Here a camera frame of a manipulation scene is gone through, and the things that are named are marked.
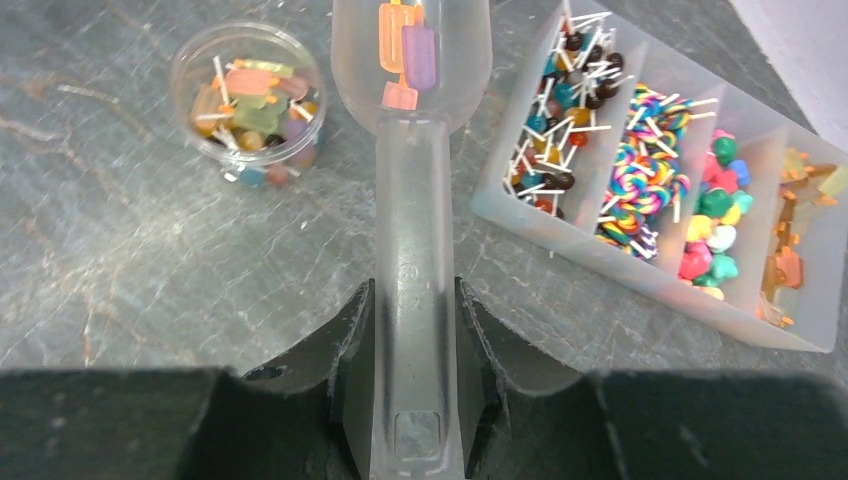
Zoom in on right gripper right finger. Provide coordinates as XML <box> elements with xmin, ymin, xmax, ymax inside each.
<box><xmin>455</xmin><ymin>279</ymin><xmax>847</xmax><ymax>479</ymax></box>

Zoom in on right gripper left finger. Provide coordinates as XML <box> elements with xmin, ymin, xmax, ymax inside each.
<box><xmin>1</xmin><ymin>281</ymin><xmax>374</xmax><ymax>479</ymax></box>

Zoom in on clear round jar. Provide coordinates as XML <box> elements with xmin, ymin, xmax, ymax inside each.
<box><xmin>169</xmin><ymin>21</ymin><xmax>328</xmax><ymax>188</ymax></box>

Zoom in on clear plastic scoop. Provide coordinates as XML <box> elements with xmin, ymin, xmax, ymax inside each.
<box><xmin>331</xmin><ymin>1</ymin><xmax>493</xmax><ymax>479</ymax></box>

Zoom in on popsicle candies in scoop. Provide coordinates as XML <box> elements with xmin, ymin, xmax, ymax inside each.
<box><xmin>377</xmin><ymin>1</ymin><xmax>438</xmax><ymax>111</ymax></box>

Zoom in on clear compartment candy tray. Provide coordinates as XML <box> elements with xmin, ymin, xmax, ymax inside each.
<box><xmin>472</xmin><ymin>1</ymin><xmax>847</xmax><ymax>353</ymax></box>

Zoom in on lollipops in jar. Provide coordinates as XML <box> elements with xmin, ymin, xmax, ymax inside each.
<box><xmin>188</xmin><ymin>55</ymin><xmax>322</xmax><ymax>188</ymax></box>

